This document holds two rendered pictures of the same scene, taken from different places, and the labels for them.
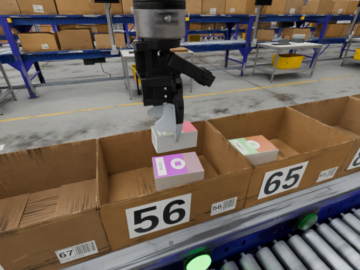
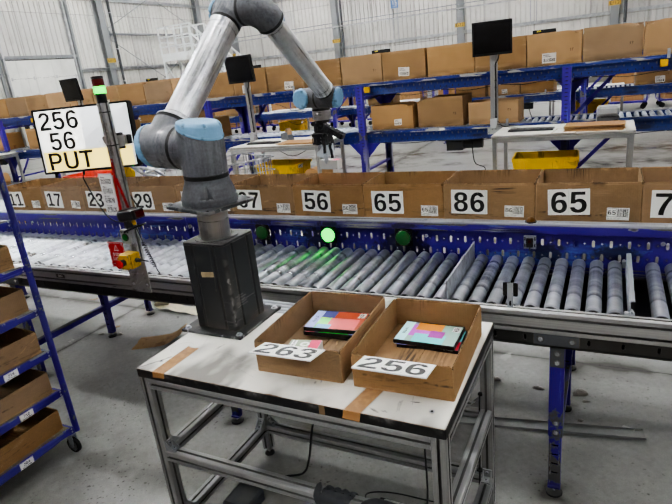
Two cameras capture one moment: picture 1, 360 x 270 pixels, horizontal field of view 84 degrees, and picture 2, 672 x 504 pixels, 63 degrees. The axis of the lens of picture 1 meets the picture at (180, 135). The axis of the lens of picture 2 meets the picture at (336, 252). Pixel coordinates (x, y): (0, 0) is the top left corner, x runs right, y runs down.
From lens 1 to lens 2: 2.46 m
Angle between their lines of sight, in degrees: 44
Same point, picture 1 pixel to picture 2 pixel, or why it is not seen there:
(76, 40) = (440, 113)
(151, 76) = (317, 133)
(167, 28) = (317, 116)
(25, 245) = (268, 194)
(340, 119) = not seen: hidden behind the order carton
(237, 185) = (355, 195)
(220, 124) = (395, 177)
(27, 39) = (379, 113)
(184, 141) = (331, 164)
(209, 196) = (339, 197)
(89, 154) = not seen: hidden behind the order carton
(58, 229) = (278, 191)
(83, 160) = not seen: hidden behind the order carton
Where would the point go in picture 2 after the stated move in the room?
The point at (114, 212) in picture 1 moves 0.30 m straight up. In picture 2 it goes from (297, 190) to (289, 131)
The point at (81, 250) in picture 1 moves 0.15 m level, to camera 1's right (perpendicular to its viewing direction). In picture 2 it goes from (284, 208) to (303, 211)
